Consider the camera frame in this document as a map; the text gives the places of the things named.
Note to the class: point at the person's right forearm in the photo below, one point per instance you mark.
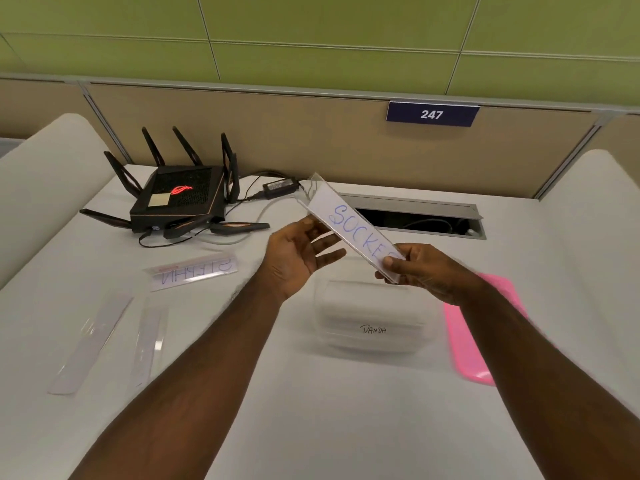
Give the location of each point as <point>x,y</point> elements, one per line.
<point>540,389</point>

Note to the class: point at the black power adapter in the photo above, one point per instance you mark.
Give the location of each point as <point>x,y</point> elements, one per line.
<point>280,186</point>

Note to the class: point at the pink plastic tray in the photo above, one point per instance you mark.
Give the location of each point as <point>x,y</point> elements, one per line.
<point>467,344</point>

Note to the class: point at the blue number sign plate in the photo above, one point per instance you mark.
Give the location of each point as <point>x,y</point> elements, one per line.
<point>432,114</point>

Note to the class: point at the person's right thumb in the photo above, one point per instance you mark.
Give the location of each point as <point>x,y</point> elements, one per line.
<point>397,263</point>

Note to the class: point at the clear name holder blue writing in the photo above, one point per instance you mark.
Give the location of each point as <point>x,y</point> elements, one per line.
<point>345,220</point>

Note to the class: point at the person's left hand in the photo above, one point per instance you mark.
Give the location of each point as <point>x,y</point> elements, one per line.
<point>287,254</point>

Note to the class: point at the person's left forearm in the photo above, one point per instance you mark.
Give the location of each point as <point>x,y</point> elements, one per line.
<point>200,374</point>

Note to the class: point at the person's right hand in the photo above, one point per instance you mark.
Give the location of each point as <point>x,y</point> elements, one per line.
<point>435,274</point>

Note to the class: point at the clear plastic box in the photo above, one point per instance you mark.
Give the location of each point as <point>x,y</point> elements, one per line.
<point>372,314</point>

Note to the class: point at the empty clear name holder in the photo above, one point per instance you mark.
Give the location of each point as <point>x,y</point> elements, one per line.
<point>90,344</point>
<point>149,344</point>

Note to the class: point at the white desk side divider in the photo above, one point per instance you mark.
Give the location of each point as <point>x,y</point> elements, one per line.
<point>597,254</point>
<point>47,179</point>

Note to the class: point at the person's left little finger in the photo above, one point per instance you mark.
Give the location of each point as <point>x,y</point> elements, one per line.
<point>330,258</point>

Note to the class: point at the beige desk partition panel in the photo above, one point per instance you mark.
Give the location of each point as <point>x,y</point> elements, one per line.
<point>325,139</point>

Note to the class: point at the clear name holder purple writing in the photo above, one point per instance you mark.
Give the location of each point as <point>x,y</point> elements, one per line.
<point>192,270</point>

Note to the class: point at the black router with antennas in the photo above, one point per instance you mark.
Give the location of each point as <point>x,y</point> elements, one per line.
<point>175,197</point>

